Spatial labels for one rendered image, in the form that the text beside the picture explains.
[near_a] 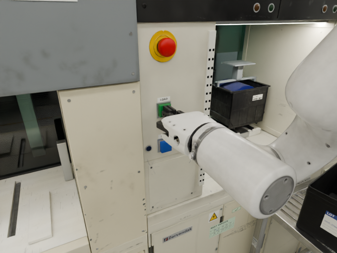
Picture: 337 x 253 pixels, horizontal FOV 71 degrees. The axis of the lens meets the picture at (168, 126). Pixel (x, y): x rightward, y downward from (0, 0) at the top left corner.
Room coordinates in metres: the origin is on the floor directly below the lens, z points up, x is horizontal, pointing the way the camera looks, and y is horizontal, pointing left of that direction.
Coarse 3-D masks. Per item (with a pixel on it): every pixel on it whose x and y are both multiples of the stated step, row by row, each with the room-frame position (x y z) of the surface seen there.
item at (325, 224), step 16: (320, 176) 0.63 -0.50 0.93; (336, 176) 0.74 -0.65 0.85; (320, 192) 0.55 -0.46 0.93; (336, 192) 0.73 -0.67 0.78; (304, 208) 0.58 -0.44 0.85; (320, 208) 0.54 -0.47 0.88; (336, 208) 0.51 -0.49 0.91; (304, 224) 0.56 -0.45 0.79; (320, 224) 0.53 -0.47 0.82; (336, 224) 0.50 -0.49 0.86; (320, 240) 0.52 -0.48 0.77; (336, 240) 0.49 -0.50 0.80
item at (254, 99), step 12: (240, 60) 1.16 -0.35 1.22; (240, 72) 1.09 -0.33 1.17; (216, 84) 1.05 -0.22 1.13; (252, 84) 1.15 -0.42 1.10; (264, 84) 1.09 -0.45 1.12; (216, 96) 1.06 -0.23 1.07; (228, 96) 0.99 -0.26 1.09; (240, 96) 0.99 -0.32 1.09; (252, 96) 1.02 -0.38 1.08; (264, 96) 1.06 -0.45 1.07; (216, 108) 1.06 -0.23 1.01; (228, 108) 0.98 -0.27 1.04; (240, 108) 0.99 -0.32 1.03; (252, 108) 1.03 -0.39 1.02; (264, 108) 1.06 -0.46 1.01; (216, 120) 1.13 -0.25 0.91; (228, 120) 0.97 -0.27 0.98; (240, 120) 1.00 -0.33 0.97; (252, 120) 1.03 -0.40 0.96
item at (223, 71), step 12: (156, 36) 0.54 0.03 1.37; (168, 36) 0.55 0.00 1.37; (156, 48) 0.54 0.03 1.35; (156, 60) 0.54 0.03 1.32; (168, 60) 0.55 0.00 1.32; (216, 60) 1.67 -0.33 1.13; (228, 60) 1.56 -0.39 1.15; (216, 72) 1.66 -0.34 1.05; (228, 72) 1.55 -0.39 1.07; (168, 96) 0.55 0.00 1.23; (156, 108) 0.54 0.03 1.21; (216, 228) 0.64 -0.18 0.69; (228, 228) 0.66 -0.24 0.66
